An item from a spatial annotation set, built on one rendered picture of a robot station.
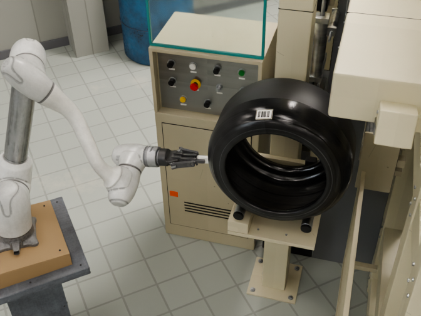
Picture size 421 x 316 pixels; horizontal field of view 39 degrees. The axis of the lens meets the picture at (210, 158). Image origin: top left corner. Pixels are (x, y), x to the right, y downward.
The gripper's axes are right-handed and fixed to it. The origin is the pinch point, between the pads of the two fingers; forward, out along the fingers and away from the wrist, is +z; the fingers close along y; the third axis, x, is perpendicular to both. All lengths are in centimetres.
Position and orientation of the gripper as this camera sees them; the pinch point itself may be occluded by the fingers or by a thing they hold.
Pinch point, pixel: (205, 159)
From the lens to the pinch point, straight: 241.0
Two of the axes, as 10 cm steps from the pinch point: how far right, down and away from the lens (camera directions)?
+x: 1.5, 7.9, 6.0
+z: 9.5, 0.5, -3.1
